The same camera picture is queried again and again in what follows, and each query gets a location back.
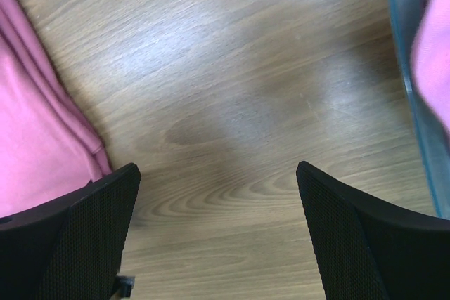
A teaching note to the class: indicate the blue plastic basket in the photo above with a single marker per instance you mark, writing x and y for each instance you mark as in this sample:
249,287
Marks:
405,17

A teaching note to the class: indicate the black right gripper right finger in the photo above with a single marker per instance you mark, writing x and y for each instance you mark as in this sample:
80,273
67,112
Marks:
367,248

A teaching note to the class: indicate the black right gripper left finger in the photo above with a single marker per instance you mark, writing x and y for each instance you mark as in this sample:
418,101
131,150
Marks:
71,247

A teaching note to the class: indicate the light pink t-shirt in basket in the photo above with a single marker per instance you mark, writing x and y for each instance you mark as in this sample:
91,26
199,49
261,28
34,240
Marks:
430,59

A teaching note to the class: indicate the salmon pink t-shirt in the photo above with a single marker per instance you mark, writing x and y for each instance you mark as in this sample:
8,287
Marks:
48,147

